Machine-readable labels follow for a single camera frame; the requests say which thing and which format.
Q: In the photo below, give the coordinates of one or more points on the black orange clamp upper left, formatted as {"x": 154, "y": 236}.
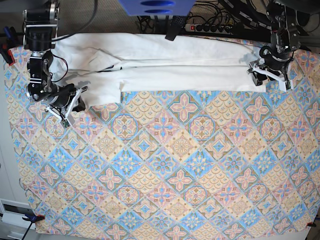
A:
{"x": 9, "y": 43}

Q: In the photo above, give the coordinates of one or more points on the white power strip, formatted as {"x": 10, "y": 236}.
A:
{"x": 208, "y": 28}

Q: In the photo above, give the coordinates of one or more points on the white printed T-shirt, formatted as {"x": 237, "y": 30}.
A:
{"x": 113, "y": 63}

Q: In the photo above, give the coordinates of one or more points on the black orange clamp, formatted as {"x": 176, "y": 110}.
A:
{"x": 32, "y": 219}
{"x": 9, "y": 43}

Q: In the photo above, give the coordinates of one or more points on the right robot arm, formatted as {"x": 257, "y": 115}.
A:
{"x": 40, "y": 28}

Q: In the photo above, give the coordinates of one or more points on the white cabinet drawer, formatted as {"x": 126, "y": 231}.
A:
{"x": 13, "y": 213}

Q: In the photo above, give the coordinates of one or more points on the orange clamp lower right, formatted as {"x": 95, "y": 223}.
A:
{"x": 311, "y": 224}

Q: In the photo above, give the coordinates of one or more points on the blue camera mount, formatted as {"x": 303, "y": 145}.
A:
{"x": 157, "y": 7}

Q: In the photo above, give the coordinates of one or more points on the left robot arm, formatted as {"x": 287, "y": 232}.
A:
{"x": 284, "y": 32}

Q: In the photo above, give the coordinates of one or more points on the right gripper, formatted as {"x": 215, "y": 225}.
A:
{"x": 65, "y": 101}

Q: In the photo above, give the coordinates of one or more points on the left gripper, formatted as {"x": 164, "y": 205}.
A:
{"x": 271, "y": 68}

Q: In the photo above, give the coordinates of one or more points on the patterned tile tablecloth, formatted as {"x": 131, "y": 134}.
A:
{"x": 176, "y": 165}

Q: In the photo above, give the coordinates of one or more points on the black orange clamp lower left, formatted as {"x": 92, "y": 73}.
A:
{"x": 32, "y": 219}

